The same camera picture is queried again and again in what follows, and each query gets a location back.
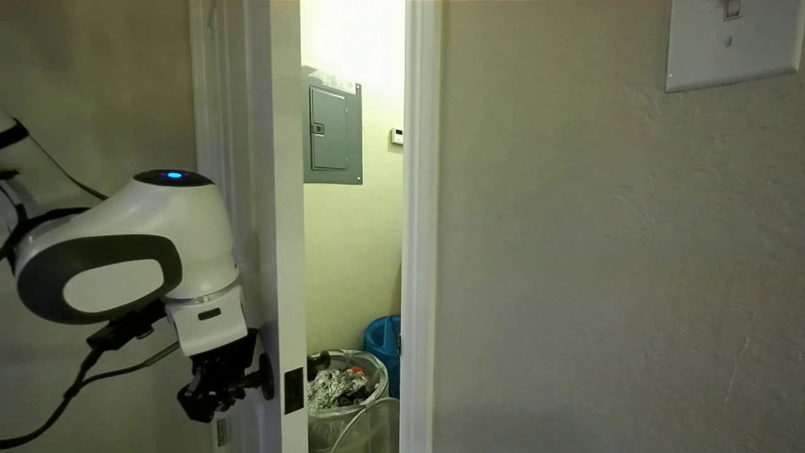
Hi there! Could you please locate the white light switch plate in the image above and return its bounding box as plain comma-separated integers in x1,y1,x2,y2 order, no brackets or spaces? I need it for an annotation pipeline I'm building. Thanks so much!
665,0,805,94

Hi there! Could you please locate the trash can with clear bag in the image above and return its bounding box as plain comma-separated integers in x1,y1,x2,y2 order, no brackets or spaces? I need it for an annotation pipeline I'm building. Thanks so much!
307,349,390,453

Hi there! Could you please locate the black door knob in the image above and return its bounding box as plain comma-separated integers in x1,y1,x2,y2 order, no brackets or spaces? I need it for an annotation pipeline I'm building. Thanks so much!
307,350,331,382

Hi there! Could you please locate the blue bin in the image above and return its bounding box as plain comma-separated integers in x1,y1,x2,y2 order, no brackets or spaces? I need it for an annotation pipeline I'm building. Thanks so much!
363,314,402,400

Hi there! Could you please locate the white door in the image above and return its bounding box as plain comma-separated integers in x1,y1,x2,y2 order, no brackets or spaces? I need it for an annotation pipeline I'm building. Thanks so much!
188,0,309,453

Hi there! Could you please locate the white door frame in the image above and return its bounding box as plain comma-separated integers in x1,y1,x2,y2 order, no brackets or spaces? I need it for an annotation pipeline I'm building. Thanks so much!
399,0,443,453

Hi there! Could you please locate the black door latch plate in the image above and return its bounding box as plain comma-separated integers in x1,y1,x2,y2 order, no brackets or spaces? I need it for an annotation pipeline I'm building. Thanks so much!
284,367,305,415

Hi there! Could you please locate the grey electrical panel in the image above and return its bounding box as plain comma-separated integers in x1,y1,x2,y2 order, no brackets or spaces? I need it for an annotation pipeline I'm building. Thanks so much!
301,65,364,186

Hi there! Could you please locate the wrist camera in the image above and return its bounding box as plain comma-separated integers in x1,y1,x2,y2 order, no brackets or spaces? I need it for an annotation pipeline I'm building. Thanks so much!
87,299,168,352

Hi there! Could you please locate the black door handle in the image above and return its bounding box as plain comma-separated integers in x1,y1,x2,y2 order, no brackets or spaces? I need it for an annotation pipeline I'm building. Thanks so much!
234,352,275,401

